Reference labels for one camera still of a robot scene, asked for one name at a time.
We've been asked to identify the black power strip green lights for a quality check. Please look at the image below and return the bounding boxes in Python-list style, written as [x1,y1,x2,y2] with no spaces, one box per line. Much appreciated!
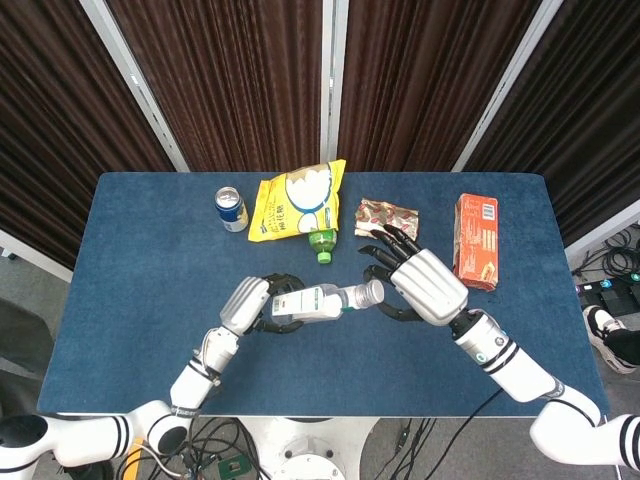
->
[574,276,640,317]

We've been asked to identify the black cable with inline switch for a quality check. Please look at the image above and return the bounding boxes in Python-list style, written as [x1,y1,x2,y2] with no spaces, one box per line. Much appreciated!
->
[369,417,437,480]

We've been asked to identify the black cable tangle with plugs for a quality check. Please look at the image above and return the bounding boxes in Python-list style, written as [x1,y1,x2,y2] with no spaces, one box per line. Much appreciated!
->
[572,225,640,284]

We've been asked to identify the green plastic bottle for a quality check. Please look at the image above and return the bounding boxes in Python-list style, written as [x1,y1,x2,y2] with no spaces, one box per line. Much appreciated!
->
[306,227,339,265]

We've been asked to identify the black shoe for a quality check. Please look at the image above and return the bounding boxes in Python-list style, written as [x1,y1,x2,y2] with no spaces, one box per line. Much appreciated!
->
[55,458,115,480]

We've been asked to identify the yellow floor tape strip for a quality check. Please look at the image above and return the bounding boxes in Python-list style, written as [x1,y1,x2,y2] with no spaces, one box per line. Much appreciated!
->
[125,433,147,469]

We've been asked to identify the blue drink can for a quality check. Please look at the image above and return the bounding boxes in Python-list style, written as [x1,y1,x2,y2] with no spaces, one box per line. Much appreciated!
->
[214,186,250,233]

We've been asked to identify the white black sneaker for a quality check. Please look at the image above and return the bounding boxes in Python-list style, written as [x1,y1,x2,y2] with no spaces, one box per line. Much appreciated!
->
[582,305,639,376]

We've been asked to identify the transparent plastic bottle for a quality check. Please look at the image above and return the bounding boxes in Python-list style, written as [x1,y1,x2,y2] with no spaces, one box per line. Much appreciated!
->
[271,279,386,324]

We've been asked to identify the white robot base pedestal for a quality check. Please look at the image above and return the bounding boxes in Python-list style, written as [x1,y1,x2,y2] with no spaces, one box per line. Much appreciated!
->
[239,416,381,480]

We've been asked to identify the green circuit board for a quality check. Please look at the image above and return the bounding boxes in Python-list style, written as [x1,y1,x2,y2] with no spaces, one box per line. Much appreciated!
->
[218,456,250,479]

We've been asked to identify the yellow snack bag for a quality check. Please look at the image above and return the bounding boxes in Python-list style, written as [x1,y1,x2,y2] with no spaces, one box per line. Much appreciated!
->
[248,158,347,245]

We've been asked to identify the orange carton box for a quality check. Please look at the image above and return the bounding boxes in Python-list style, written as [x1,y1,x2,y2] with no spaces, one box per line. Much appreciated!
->
[450,193,501,292]

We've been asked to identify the blue table mat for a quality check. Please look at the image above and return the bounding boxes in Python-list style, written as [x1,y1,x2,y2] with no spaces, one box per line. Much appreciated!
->
[35,172,609,417]

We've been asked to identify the white partition base rail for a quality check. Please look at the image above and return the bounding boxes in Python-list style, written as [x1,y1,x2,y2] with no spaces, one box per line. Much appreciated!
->
[563,198,640,262]
[0,228,74,284]

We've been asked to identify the black floor cable tangle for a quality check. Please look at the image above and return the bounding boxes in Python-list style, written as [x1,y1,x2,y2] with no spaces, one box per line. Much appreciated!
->
[117,417,269,480]

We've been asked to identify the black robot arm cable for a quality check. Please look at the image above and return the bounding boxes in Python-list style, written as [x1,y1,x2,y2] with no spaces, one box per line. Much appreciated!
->
[433,387,504,480]

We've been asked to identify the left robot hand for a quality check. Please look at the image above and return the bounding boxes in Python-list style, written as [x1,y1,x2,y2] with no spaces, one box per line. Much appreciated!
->
[219,272,307,337]

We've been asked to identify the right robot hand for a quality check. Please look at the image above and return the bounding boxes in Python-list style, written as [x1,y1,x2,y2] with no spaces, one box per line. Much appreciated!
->
[358,223,470,327]

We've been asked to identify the white partition frame post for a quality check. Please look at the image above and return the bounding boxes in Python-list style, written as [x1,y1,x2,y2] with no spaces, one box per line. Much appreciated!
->
[78,0,191,174]
[319,0,350,165]
[451,0,567,174]

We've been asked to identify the red patterned snack wrapper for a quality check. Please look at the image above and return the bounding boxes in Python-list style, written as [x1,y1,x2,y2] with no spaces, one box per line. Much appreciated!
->
[353,197,420,249]

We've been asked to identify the brown pleated curtain panel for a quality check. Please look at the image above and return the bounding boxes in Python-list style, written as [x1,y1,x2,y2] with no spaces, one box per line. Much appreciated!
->
[464,0,640,247]
[106,0,325,174]
[337,0,545,174]
[0,0,177,271]

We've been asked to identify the white floor cable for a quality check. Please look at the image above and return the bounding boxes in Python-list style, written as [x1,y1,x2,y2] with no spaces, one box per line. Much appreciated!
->
[130,443,187,477]

